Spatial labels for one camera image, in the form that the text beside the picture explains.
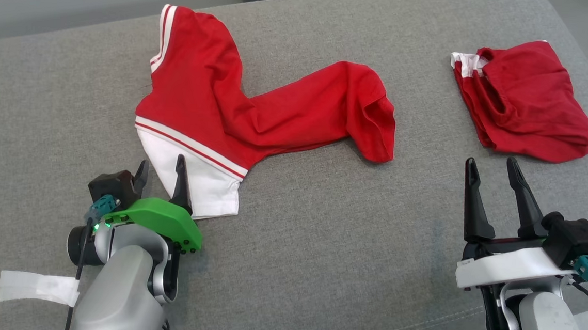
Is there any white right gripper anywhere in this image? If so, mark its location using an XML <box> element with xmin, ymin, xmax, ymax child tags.
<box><xmin>454</xmin><ymin>154</ymin><xmax>584</xmax><ymax>296</ymax></box>

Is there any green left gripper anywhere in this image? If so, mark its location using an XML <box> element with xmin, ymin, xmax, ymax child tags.
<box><xmin>101</xmin><ymin>149</ymin><xmax>208</xmax><ymax>255</ymax></box>

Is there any red jersey with white trim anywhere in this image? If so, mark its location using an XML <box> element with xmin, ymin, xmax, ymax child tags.
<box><xmin>128</xmin><ymin>2</ymin><xmax>404</xmax><ymax>233</ymax></box>

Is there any red shirt with white trim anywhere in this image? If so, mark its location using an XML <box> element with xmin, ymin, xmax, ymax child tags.
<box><xmin>444</xmin><ymin>34</ymin><xmax>588</xmax><ymax>165</ymax></box>

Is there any teal left camera connector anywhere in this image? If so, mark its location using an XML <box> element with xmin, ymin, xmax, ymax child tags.
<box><xmin>88</xmin><ymin>193</ymin><xmax>120</xmax><ymax>226</ymax></box>

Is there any black left camera cable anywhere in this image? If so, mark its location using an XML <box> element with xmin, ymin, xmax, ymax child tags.
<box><xmin>62</xmin><ymin>217</ymin><xmax>97</xmax><ymax>330</ymax></box>

